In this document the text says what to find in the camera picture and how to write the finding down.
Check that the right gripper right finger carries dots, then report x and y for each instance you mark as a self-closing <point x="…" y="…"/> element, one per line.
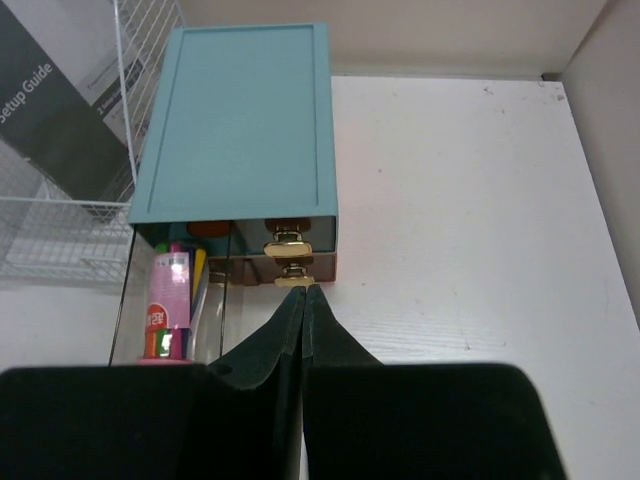
<point x="364" y="419"/>

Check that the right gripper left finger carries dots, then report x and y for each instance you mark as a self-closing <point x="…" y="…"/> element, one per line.
<point x="226" y="420"/>

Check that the clear drawer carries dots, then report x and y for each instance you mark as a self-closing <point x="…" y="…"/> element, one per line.
<point x="218" y="330"/>

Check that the pink capped marker tube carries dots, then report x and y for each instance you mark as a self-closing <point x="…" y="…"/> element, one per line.
<point x="175" y="299"/>

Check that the teal drawer box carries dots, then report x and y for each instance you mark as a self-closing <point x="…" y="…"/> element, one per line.
<point x="241" y="128"/>

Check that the grey setup guide booklet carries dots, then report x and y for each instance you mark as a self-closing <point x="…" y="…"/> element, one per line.
<point x="61" y="105"/>

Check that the brown lower drawer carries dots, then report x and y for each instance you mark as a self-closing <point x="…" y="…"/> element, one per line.
<point x="258" y="270"/>

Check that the white wire mesh organizer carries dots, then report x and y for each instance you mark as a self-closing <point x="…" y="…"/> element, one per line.
<point x="45" y="234"/>

